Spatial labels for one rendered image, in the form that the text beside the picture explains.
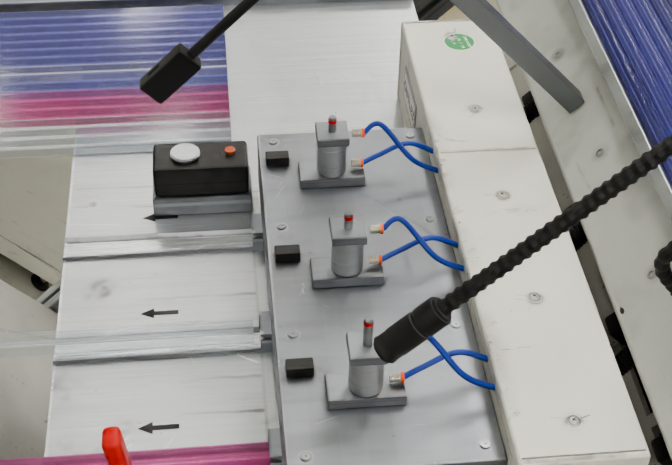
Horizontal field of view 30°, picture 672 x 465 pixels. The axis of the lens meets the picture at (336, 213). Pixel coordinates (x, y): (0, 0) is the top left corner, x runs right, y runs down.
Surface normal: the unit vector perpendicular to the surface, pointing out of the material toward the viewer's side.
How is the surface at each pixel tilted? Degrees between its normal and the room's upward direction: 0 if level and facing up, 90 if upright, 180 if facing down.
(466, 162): 46
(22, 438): 0
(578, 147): 90
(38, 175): 90
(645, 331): 90
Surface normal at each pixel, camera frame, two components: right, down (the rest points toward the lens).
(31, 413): 0.73, -0.57
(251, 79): 0.02, -0.76
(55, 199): 0.10, 0.65
